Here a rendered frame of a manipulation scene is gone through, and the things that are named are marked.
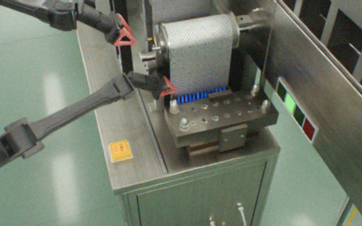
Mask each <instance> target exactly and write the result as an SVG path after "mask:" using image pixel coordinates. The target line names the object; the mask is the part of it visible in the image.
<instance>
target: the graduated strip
mask: <svg viewBox="0 0 362 226"><path fill-rule="evenodd" d="M136 91H137V92H136V96H137V98H138V102H139V104H140V108H141V111H142V114H143V117H144V119H145V123H146V126H147V129H148V130H149V133H150V136H151V140H152V142H153V145H154V148H155V151H156V155H157V158H158V161H159V163H160V166H161V169H162V173H163V174H167V173H169V170H168V168H167V164H166V162H165V158H163V155H162V151H161V149H160V146H159V143H158V140H157V138H156V134H155V131H154V129H153V126H152V123H151V119H150V117H149V114H148V112H147V110H146V107H145V103H144V101H143V98H142V96H141V92H140V90H139V89H137V90H136Z"/></svg>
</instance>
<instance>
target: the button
mask: <svg viewBox="0 0 362 226"><path fill-rule="evenodd" d="M109 148H110V151H111V156H112V160H113V161H115V160H119V159H124V158H128V157H131V151H130V150H129V146H128V142H127V140H125V141H120V142H116V143H111V144H109Z"/></svg>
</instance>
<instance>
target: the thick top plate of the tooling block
mask: <svg viewBox="0 0 362 226"><path fill-rule="evenodd" d="M259 89H260V90H259V92H260V94H259V95H257V96H254V95H251V90H252V89H246V90H240V91H237V92H233V96H232V97H227V98H223V99H218V100H212V101H209V99H208V98H204V99H199V100H192V101H189V102H183V103H179V104H177V105H178V109H179V112H178V113H176V114H172V113H170V106H168V107H165V108H164V112H165V118H166V120H167V124H168V127H169V129H170V132H171V134H172V137H173V140H174V143H175V145H176V147H177V148H179V147H182V146H188V145H191V144H195V143H201V142H204V141H209V140H212V139H218V138H219V136H220V130H221V129H222V128H226V127H231V126H237V125H240V124H246V125H247V131H250V130H253V129H258V128H261V127H267V126H272V125H275V124H277V119H278V115H279V113H278V111H277V110H276V108H275V106H274V105H273V103H272V101H271V100H270V98H269V97H268V96H267V94H266V93H265V92H264V90H263V89H262V88H261V86H259ZM266 99H268V100H269V101H270V109H271V110H270V112H262V111H261V109H260V108H261V106H262V103H263V101H264V100H266ZM183 118H186V119H187V120H188V123H189V127H190V128H189V130H188V131H181V130H180V129H179V126H180V121H182V119H183Z"/></svg>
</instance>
